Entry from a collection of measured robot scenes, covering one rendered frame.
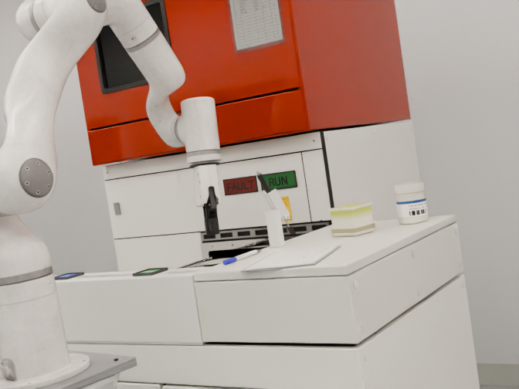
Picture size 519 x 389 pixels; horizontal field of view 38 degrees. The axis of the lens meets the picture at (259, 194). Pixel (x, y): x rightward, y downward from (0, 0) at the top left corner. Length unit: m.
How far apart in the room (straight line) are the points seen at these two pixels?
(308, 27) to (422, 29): 1.47
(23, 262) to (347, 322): 0.59
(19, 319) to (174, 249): 1.02
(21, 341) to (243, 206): 0.95
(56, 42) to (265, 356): 0.73
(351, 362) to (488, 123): 2.16
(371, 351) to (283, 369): 0.17
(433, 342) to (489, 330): 1.86
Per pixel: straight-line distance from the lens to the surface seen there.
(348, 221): 1.71
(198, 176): 1.79
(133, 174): 2.42
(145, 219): 2.41
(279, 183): 2.10
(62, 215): 4.89
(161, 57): 1.73
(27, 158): 1.37
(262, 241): 2.15
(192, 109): 1.81
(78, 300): 1.76
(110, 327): 1.70
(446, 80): 3.45
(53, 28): 1.52
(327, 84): 2.12
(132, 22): 1.70
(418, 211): 1.81
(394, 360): 1.51
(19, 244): 1.42
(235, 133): 2.11
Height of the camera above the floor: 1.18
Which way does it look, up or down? 3 degrees down
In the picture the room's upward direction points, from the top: 8 degrees counter-clockwise
